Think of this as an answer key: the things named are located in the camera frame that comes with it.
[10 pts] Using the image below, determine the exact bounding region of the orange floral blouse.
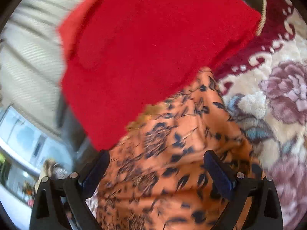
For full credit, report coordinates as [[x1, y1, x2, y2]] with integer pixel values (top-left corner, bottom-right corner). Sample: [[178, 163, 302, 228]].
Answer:
[[96, 68, 263, 229]]

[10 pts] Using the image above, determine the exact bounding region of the beige quilted cushion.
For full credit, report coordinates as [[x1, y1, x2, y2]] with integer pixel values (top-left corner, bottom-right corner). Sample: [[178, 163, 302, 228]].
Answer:
[[34, 159, 68, 192]]

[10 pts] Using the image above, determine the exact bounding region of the dark leather sofa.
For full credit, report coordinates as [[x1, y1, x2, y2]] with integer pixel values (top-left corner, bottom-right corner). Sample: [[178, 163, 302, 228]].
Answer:
[[56, 94, 98, 164]]

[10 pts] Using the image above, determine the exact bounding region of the floral plush blanket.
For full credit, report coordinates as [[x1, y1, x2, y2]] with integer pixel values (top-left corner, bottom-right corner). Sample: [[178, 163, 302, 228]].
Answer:
[[215, 0, 306, 229]]

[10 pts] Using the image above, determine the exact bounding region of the cream dotted curtain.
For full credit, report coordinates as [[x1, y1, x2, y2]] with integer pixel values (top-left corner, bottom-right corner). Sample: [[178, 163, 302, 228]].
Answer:
[[1, 0, 82, 135]]

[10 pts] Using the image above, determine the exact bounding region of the red folded garment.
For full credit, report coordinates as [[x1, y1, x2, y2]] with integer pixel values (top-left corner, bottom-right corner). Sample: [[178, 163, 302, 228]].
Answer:
[[59, 0, 261, 150]]

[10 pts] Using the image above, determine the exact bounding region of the window frame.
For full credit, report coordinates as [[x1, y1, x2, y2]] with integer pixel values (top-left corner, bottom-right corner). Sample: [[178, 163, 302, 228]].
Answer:
[[1, 106, 73, 207]]

